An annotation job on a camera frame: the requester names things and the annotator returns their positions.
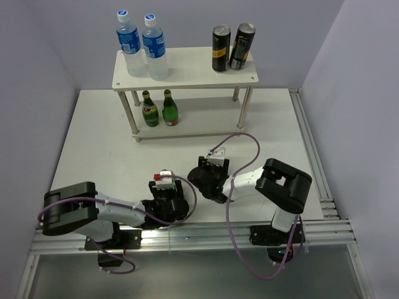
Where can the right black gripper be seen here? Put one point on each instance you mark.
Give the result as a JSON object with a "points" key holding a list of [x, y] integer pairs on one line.
{"points": [[202, 163]]}

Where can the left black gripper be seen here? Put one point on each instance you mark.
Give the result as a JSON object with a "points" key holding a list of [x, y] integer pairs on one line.
{"points": [[179, 190]]}

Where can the green glass bottle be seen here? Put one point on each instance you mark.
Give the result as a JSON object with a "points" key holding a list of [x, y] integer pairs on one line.
{"points": [[149, 110], [169, 110]]}

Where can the green glass bottle front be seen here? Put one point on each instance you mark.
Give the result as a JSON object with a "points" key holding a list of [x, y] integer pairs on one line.
{"points": [[149, 110]]}

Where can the small blue label water bottle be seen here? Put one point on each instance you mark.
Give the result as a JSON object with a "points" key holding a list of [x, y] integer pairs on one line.
{"points": [[155, 50]]}

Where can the clear soda bottle front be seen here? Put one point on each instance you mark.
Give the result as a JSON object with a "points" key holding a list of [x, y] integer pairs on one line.
{"points": [[166, 173]]}

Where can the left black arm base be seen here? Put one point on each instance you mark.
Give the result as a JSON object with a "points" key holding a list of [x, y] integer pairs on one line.
{"points": [[121, 240]]}

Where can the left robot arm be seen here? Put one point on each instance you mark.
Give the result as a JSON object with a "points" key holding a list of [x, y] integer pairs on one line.
{"points": [[80, 208]]}

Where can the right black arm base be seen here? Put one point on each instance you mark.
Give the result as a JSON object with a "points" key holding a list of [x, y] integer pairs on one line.
{"points": [[275, 241]]}

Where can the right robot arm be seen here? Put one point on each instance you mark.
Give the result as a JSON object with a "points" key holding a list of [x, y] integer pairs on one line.
{"points": [[284, 185]]}

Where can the white two-tier shelf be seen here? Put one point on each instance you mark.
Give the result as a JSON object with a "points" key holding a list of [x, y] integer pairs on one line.
{"points": [[209, 103]]}

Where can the black can yellow label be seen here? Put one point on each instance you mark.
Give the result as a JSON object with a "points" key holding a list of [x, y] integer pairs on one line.
{"points": [[221, 47]]}

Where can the black can gold top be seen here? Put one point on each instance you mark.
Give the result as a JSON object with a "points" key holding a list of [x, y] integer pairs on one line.
{"points": [[242, 44]]}

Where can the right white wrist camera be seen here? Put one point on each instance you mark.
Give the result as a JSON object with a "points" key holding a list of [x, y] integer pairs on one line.
{"points": [[216, 156]]}

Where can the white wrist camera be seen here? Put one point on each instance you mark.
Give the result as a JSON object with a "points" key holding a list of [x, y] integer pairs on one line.
{"points": [[216, 156], [166, 183]]}

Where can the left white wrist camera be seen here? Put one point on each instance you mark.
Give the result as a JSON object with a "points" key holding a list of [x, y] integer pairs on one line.
{"points": [[166, 183]]}

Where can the aluminium side rail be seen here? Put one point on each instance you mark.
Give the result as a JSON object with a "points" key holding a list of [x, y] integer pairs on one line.
{"points": [[325, 197]]}

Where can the aluminium front rail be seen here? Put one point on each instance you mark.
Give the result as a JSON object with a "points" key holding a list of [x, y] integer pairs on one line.
{"points": [[193, 237]]}

